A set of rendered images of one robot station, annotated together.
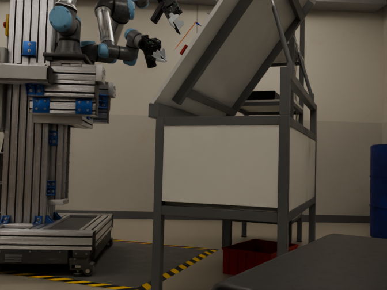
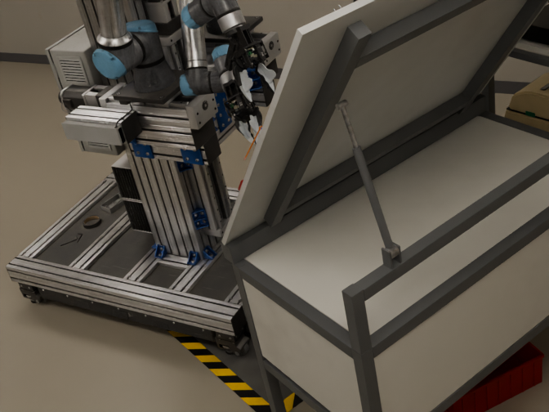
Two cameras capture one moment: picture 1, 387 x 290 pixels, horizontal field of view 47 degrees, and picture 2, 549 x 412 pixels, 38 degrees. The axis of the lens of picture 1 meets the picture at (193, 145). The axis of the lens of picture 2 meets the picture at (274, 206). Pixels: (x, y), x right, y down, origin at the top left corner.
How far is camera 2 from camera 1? 216 cm
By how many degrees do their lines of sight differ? 51
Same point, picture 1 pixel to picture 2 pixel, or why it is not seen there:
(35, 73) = (108, 138)
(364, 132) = not seen: outside the picture
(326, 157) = not seen: outside the picture
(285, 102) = (354, 338)
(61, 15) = (106, 64)
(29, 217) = (185, 250)
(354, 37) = not seen: outside the picture
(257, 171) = (341, 391)
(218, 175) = (305, 369)
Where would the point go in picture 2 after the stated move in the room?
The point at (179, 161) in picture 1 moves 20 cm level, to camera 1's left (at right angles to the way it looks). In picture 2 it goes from (267, 327) to (216, 312)
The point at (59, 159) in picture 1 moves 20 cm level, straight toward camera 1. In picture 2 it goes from (201, 184) to (185, 212)
